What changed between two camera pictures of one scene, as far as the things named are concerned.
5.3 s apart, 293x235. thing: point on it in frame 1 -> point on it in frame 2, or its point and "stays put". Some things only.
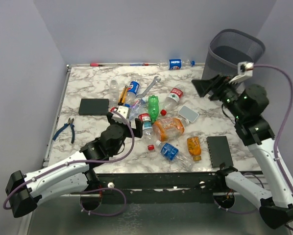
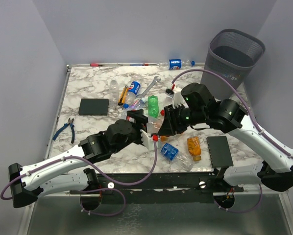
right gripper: x=204 y=86 -> x=170 y=126
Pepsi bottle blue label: x=132 y=91 stays put
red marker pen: x=139 y=64 stays put
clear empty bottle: x=114 y=92 stays put
